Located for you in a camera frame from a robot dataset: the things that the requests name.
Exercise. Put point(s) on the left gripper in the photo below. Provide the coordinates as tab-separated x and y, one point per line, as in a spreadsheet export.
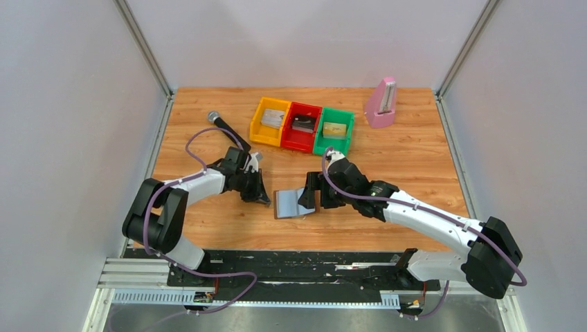
259	194

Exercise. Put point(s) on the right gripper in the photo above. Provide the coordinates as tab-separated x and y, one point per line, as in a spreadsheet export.
315	181

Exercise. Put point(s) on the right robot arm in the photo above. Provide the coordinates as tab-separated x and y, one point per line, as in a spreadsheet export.
483	254

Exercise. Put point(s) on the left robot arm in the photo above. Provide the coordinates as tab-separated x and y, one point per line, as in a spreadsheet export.
156	216

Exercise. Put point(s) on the gold card in green bin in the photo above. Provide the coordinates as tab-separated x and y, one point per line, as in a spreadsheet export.
334	130

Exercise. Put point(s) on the black card in red bin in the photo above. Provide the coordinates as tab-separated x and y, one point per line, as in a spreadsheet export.
303	123

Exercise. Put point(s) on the silver card in yellow bin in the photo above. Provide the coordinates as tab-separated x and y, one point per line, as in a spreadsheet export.
272	118

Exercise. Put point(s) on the red plastic bin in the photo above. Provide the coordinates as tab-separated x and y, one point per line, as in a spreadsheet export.
297	140

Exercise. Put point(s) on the yellow plastic bin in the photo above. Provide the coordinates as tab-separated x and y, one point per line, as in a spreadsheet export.
262	133

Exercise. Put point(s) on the green plastic bin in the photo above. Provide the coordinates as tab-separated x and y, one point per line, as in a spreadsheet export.
337	116

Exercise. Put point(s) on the black microphone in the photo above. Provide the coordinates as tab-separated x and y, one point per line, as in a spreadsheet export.
215	119

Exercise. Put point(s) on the pink metronome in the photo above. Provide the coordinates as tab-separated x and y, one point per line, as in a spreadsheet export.
380	108

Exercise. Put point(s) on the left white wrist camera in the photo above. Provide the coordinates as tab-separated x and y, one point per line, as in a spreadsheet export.
253	161

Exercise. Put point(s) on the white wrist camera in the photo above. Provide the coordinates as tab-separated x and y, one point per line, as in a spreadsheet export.
332	156
253	161

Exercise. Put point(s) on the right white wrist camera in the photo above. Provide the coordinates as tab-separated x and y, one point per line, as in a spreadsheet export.
332	156

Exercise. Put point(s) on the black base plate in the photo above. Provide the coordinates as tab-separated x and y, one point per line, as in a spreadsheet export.
304	276

